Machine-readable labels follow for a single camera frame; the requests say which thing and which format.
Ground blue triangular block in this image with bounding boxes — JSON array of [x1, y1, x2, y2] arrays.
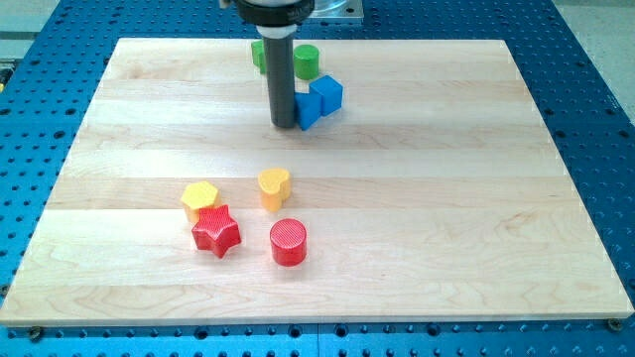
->
[[295, 92, 321, 131]]

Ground blue cube block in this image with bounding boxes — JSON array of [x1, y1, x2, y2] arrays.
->
[[309, 75, 343, 116]]

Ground black robot arm flange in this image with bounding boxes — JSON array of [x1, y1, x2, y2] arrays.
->
[[219, 0, 315, 28]]

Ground yellow heart block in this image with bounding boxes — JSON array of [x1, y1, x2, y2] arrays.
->
[[257, 168, 292, 212]]

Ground red cylinder block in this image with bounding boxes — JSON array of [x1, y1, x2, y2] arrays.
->
[[270, 218, 308, 267]]

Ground light wooden board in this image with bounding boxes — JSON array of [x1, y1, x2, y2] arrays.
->
[[1, 38, 633, 327]]

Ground red star block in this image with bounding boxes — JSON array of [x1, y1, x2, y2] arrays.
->
[[191, 205, 241, 259]]

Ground yellow hexagon block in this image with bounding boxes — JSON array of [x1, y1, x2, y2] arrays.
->
[[180, 181, 220, 224]]

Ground green cylinder block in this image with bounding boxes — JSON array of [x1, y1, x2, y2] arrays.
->
[[293, 45, 319, 80]]

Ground green block behind rod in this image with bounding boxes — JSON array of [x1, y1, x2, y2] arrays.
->
[[250, 40, 267, 74]]

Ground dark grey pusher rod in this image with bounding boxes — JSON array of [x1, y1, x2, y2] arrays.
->
[[257, 25, 297, 129]]

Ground clear acrylic mount plate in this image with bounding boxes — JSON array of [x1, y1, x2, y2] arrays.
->
[[308, 0, 364, 24]]

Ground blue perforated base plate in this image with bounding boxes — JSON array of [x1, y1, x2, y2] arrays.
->
[[1, 0, 634, 356]]

